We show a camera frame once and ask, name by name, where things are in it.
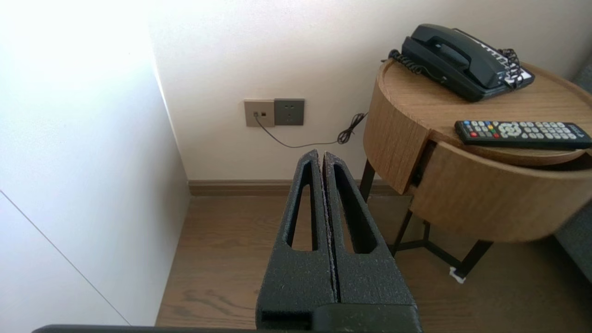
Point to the round wooden bedside table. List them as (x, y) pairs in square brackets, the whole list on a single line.
[(485, 199)]

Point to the black wall outlet plate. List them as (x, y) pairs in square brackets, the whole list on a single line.
[(289, 112)]

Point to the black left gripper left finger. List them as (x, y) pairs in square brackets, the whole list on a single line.
[(296, 282)]

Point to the beige wall outlet plate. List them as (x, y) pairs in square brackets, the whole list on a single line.
[(259, 113)]

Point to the black desk telephone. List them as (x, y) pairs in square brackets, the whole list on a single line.
[(462, 64)]

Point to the black TV remote control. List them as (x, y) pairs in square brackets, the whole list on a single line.
[(522, 134)]

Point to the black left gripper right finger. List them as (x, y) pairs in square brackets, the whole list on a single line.
[(374, 282)]

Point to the round wooden side table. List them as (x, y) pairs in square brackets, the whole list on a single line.
[(416, 101)]

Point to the brown wooden baseboard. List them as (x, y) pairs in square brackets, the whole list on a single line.
[(254, 187)]

